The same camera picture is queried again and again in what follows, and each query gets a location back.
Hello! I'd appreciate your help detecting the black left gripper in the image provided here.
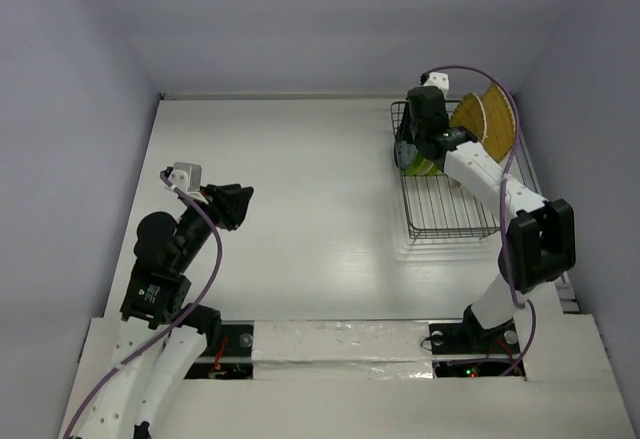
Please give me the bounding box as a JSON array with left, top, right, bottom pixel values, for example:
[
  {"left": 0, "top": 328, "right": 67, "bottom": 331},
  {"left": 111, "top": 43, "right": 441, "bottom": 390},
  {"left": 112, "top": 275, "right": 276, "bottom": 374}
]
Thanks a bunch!
[{"left": 174, "top": 181, "right": 253, "bottom": 269}]

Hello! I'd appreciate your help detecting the large green plate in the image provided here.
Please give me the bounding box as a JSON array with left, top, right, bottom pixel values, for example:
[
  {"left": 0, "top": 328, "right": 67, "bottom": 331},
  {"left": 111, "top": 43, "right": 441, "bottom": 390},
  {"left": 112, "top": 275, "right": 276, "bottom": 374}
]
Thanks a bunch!
[{"left": 402, "top": 146, "right": 440, "bottom": 176}]

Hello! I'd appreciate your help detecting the small woven bamboo tray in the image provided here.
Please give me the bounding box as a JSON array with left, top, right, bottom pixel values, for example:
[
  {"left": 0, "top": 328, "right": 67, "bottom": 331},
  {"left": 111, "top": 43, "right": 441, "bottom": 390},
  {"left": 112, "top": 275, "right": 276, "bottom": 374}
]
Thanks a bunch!
[{"left": 449, "top": 93, "right": 488, "bottom": 143}]

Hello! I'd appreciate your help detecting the large woven bamboo tray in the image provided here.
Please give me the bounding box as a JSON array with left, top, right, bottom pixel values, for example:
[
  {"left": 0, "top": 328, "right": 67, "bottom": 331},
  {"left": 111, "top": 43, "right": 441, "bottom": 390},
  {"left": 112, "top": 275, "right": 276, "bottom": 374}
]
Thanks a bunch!
[{"left": 481, "top": 84, "right": 515, "bottom": 163}]

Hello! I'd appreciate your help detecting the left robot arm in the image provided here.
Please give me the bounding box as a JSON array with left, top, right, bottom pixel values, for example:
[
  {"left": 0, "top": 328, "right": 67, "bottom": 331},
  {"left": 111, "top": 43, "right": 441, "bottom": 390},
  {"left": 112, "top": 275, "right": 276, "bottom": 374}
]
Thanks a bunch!
[{"left": 64, "top": 184, "right": 254, "bottom": 438}]

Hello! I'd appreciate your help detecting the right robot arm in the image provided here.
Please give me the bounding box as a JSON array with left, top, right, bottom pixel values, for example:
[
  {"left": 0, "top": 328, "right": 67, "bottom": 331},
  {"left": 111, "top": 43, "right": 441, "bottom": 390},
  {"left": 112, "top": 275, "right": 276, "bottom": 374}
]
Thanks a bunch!
[{"left": 395, "top": 85, "right": 576, "bottom": 351}]

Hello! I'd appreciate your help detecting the white foil front panel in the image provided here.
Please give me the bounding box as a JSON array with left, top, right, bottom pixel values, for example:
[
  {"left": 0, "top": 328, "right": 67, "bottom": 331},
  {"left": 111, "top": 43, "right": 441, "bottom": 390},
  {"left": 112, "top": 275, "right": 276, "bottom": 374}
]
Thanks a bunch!
[{"left": 251, "top": 320, "right": 434, "bottom": 381}]

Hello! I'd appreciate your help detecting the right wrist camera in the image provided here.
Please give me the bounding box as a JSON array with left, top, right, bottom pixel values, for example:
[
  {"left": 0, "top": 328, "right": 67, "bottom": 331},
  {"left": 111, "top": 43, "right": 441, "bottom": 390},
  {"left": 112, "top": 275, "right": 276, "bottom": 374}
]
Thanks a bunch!
[{"left": 420, "top": 72, "right": 449, "bottom": 94}]

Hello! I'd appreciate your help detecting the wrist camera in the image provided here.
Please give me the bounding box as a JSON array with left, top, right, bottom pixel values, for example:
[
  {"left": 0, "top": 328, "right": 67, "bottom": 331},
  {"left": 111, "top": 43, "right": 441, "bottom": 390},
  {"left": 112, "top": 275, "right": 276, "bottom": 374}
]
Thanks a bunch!
[
  {"left": 420, "top": 72, "right": 449, "bottom": 94},
  {"left": 168, "top": 162, "right": 202, "bottom": 194}
]

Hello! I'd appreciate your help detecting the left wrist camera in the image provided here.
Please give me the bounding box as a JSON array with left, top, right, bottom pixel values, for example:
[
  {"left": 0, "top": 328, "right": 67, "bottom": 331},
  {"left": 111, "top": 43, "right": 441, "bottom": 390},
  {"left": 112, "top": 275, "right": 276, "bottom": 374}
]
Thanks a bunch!
[{"left": 168, "top": 162, "right": 202, "bottom": 194}]

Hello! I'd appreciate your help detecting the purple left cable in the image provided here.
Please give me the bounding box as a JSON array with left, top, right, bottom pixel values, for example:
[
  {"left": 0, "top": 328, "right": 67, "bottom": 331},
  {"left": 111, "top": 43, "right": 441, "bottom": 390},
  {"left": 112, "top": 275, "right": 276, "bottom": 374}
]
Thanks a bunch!
[{"left": 62, "top": 168, "right": 224, "bottom": 438}]

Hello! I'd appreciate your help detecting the purple cable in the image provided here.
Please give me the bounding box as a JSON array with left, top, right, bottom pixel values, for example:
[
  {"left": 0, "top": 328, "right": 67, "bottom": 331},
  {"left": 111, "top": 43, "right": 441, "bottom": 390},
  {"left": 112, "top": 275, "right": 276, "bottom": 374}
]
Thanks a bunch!
[
  {"left": 422, "top": 64, "right": 537, "bottom": 376},
  {"left": 62, "top": 168, "right": 224, "bottom": 438}
]

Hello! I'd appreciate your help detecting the black wire dish rack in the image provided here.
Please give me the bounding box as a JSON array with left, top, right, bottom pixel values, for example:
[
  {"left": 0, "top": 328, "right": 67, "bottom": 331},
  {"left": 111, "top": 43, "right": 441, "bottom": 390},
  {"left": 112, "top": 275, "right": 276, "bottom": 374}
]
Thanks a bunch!
[{"left": 388, "top": 100, "right": 532, "bottom": 246}]

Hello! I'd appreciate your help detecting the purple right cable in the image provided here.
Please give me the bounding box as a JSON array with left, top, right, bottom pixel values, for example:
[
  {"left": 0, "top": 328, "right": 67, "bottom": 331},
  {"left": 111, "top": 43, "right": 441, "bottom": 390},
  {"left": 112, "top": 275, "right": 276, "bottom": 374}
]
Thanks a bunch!
[{"left": 422, "top": 64, "right": 537, "bottom": 376}]

